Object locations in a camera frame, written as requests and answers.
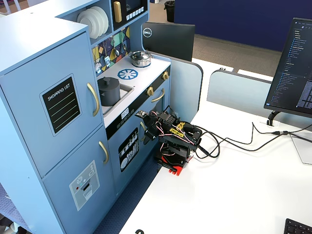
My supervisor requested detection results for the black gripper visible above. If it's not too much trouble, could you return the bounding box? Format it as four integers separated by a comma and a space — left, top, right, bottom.
143, 114, 162, 145

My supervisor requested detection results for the gray round pot lid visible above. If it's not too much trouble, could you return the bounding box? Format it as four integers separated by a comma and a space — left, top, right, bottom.
97, 76, 121, 92

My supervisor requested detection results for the shiny steel pot lid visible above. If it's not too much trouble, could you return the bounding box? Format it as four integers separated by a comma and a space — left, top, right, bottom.
129, 50, 151, 61

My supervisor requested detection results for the blue dishwasher door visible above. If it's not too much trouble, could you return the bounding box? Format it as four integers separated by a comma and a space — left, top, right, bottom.
107, 117, 158, 197

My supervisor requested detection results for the blue oven door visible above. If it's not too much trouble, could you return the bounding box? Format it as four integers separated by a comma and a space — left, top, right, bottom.
142, 80, 171, 127

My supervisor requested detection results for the gray sink basin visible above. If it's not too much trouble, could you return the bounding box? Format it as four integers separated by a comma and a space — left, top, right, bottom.
99, 83, 135, 115

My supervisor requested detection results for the gray cylindrical pot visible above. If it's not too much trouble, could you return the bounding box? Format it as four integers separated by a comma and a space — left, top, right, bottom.
97, 84, 121, 107

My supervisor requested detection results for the light blue desk divider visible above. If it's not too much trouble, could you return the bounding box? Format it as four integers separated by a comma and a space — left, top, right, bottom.
206, 69, 312, 130
149, 50, 204, 123

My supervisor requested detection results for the fridge door with ice dispenser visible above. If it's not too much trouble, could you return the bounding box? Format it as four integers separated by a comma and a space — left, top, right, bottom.
41, 125, 117, 234

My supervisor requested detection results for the steel ladle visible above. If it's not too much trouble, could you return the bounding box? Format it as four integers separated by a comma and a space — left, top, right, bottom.
114, 36, 121, 57

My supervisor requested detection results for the black Dell monitor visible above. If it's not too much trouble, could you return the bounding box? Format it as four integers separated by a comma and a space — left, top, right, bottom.
141, 21, 196, 62

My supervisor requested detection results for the fridge door with shopping list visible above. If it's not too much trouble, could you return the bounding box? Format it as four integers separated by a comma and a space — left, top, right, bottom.
0, 31, 103, 178

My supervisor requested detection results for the white plate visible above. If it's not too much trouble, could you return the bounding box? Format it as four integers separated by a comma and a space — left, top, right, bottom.
91, 6, 109, 35
77, 9, 98, 39
85, 7, 104, 37

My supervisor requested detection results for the black trash bin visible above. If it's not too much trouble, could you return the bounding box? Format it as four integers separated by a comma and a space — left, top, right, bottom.
164, 0, 176, 23

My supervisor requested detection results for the black microwave door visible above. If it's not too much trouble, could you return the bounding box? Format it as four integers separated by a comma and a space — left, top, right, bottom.
111, 0, 149, 32

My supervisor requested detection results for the navy blue partition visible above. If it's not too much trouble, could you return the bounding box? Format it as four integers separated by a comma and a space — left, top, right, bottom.
174, 0, 312, 52

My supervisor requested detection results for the monitor showing code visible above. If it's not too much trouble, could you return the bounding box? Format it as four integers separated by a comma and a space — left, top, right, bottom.
264, 17, 312, 119

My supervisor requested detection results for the blue toy kitchen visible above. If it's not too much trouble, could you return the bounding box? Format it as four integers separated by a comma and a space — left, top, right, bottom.
0, 0, 172, 234

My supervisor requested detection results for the black keyboard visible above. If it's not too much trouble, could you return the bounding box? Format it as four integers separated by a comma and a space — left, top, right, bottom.
283, 218, 312, 234

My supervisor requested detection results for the gold dishwasher door handle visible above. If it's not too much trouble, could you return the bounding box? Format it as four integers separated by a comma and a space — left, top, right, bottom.
140, 121, 147, 142

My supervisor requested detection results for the gold oven door handle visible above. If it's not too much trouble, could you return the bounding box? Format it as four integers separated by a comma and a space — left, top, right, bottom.
151, 88, 165, 103

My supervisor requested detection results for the red arm base mount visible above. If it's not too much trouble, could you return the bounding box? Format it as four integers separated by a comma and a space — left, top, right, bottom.
156, 152, 194, 177

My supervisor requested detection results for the gold fridge door handle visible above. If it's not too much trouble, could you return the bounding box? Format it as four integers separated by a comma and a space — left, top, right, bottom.
98, 140, 110, 165
87, 82, 100, 117

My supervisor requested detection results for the gold microwave door handle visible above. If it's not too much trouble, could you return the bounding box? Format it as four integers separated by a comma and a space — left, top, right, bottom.
113, 1, 123, 23

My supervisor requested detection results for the black cable with connector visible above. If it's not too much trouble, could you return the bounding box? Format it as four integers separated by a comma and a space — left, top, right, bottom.
202, 121, 312, 147

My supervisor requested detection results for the gray monitor base plate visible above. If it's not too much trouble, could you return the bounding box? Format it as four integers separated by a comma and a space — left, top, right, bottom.
289, 133, 312, 165

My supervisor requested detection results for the white furniture frame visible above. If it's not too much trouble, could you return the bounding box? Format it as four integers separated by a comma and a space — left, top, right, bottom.
0, 0, 29, 14

